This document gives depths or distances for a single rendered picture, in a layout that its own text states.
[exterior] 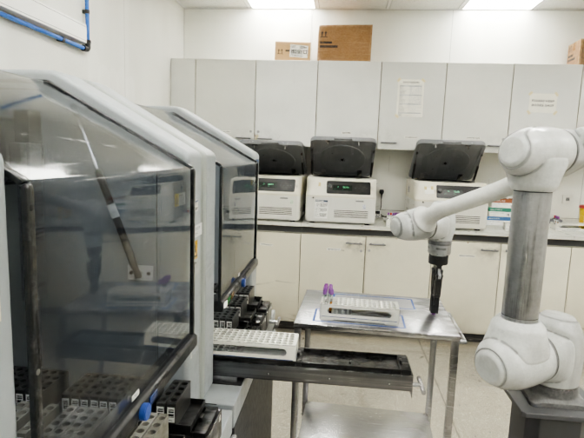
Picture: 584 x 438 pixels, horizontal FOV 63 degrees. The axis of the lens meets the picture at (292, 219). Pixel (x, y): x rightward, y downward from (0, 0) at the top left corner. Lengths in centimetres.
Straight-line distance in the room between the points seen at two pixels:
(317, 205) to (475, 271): 133
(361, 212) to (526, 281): 239
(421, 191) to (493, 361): 246
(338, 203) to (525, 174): 245
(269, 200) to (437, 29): 207
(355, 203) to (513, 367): 245
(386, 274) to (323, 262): 50
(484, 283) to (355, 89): 184
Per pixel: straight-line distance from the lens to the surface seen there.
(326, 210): 374
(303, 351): 160
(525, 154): 140
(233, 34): 457
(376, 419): 233
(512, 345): 151
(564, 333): 168
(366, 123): 401
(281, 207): 376
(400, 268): 384
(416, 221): 176
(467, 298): 399
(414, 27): 451
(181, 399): 120
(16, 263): 139
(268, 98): 407
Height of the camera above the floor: 144
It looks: 8 degrees down
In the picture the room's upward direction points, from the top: 2 degrees clockwise
